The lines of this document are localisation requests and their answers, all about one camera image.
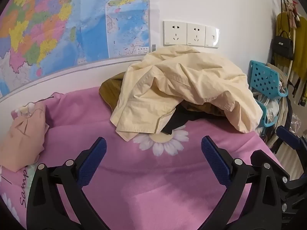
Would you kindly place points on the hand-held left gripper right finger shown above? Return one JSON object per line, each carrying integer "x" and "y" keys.
{"x": 214, "y": 163}

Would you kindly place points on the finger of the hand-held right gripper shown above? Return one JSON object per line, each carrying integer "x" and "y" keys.
{"x": 261, "y": 157}
{"x": 287, "y": 136}

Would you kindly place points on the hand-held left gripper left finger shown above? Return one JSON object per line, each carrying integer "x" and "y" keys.
{"x": 92, "y": 163}

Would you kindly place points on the cream jacket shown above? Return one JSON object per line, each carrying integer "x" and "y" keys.
{"x": 179, "y": 83}

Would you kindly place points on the pink floral bed sheet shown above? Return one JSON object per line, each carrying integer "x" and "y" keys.
{"x": 144, "y": 172}

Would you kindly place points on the black garment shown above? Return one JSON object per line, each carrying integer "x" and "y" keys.
{"x": 177, "y": 121}

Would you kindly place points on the blue perforated plastic basket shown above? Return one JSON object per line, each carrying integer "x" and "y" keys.
{"x": 263, "y": 76}

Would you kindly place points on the folded peach garment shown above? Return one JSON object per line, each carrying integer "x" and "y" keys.
{"x": 24, "y": 136}

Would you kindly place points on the hanging yellow garment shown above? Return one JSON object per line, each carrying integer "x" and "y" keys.
{"x": 301, "y": 48}

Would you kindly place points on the black handbag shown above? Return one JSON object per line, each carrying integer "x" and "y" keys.
{"x": 283, "y": 45}

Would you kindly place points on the hanging plush rabbit toy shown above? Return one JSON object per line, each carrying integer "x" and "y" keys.
{"x": 291, "y": 9}

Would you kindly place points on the white wall switch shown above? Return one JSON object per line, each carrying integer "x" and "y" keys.
{"x": 212, "y": 37}

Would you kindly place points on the white wall socket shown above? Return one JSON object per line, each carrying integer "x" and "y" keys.
{"x": 196, "y": 34}
{"x": 175, "y": 32}

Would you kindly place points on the colourful wall map poster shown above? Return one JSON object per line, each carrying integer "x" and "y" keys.
{"x": 72, "y": 16}

